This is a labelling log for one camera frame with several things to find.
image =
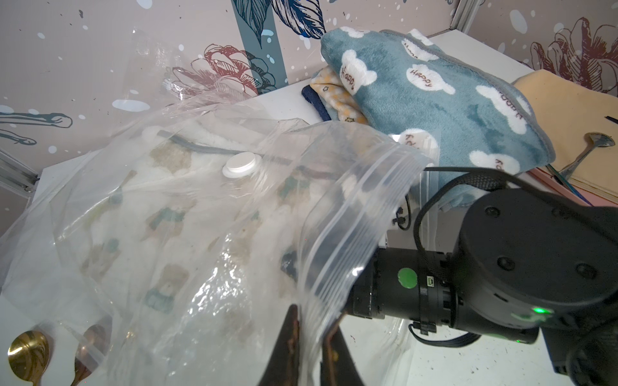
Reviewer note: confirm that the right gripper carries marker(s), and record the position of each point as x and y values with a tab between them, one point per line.
396	283

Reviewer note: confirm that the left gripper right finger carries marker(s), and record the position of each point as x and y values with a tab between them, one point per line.
337	367

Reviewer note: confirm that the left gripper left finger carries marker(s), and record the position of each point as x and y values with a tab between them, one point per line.
283	366

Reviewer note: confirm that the white bear print blanket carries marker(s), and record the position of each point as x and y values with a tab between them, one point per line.
204	244

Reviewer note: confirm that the teal bear blanket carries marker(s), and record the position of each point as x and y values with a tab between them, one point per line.
408	88

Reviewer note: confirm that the clear plastic vacuum bag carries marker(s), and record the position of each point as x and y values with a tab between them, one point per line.
35	277

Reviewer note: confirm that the navy star blanket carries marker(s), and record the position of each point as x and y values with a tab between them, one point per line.
312	97

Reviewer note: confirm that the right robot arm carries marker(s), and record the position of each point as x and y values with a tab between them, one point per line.
525	265

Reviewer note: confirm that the copper spoon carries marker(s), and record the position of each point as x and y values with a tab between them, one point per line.
90	352

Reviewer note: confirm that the silver spoon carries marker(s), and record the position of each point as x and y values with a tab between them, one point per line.
594	140

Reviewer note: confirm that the beige pink cutting board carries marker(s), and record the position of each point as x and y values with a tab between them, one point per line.
567	112

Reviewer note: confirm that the gold spoon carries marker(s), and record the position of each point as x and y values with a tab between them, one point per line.
29	356

